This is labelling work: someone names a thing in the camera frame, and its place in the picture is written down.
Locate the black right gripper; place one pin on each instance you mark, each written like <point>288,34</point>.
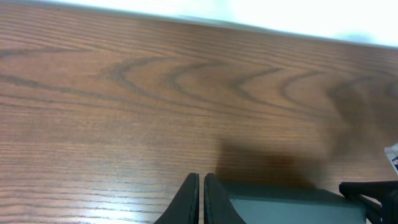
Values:
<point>378,198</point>

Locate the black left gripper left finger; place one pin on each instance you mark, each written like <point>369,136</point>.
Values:
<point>184,207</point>

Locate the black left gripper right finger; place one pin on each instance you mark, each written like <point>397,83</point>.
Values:
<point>217,207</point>

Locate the black open gift box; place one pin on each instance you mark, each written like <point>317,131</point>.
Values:
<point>279,205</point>

